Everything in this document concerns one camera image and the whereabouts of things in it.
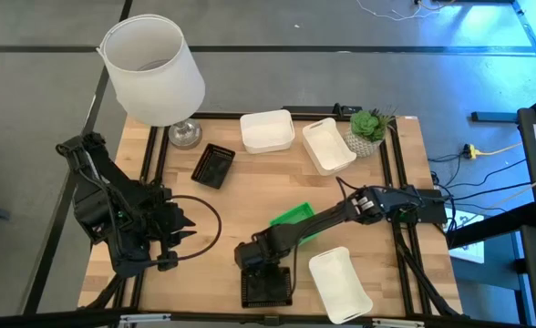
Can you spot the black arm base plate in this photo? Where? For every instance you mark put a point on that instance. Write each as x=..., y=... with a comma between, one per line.
x=434, y=212

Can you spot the black plastic basket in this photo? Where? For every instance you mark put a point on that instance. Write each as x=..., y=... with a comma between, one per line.
x=213, y=166
x=203, y=182
x=268, y=294

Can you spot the yellow power plug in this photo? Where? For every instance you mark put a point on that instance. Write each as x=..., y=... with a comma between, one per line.
x=470, y=150

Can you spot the silver frame bracket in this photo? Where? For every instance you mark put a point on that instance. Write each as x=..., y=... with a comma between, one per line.
x=145, y=318
x=398, y=323

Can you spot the black diagonal beam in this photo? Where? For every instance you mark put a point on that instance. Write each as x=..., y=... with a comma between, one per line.
x=491, y=225

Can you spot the white paper sheet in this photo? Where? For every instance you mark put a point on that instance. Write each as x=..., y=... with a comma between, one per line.
x=471, y=253

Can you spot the white shade table lamp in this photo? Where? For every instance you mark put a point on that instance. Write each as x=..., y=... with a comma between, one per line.
x=151, y=86

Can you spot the succulent in white pot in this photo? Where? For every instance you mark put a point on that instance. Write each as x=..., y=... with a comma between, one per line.
x=366, y=127

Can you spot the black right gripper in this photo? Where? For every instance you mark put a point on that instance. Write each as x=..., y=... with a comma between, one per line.
x=254, y=253

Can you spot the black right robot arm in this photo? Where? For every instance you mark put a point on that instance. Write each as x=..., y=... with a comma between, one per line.
x=322, y=221

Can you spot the black aluminium table frame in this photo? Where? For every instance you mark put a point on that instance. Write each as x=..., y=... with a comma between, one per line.
x=213, y=317

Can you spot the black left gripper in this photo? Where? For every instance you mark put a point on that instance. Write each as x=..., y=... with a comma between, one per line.
x=163, y=225

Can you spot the blue metal bar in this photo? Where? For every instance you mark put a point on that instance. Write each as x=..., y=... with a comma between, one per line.
x=496, y=117

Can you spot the white plastic basket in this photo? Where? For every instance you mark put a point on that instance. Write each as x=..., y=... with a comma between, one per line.
x=267, y=132
x=327, y=146
x=338, y=284

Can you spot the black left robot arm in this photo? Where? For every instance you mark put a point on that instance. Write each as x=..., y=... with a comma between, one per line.
x=99, y=200

